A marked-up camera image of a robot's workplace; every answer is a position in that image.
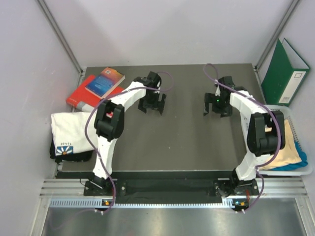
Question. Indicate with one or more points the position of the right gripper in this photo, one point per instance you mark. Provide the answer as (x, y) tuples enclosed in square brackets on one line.
[(210, 98)]

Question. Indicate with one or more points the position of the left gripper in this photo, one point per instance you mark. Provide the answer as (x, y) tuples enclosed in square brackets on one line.
[(142, 104)]

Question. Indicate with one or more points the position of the white flower print t-shirt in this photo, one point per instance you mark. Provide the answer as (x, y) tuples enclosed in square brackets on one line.
[(69, 129)]

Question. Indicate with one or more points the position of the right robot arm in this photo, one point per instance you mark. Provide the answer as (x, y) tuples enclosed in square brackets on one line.
[(237, 95)]

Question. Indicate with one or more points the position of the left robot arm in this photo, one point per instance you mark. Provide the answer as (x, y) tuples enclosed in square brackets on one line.
[(110, 122)]

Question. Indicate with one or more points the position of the small blue orange book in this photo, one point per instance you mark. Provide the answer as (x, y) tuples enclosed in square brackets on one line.
[(104, 83)]

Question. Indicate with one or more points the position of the large red book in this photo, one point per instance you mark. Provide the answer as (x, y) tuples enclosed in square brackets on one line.
[(85, 101)]

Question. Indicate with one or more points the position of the green lever arch binder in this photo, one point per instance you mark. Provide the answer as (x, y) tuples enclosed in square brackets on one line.
[(286, 72)]

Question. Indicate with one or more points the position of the folded black t-shirt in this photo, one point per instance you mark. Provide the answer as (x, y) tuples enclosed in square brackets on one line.
[(66, 153)]

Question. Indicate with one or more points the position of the peach orange t-shirt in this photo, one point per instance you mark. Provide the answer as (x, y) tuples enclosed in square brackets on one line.
[(287, 155)]

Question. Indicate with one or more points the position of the teal blue t-shirt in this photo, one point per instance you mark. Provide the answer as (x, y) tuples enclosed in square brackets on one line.
[(293, 167)]

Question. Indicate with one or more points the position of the white plastic basket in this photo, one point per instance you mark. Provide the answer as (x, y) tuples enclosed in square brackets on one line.
[(290, 115)]

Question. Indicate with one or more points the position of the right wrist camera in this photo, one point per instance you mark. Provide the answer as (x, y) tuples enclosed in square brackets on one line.
[(218, 90)]

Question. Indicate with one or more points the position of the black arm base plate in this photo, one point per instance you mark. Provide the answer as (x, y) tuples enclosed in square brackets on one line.
[(149, 188)]

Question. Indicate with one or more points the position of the grey slotted cable duct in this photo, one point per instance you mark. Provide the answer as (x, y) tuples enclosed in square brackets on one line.
[(105, 203)]

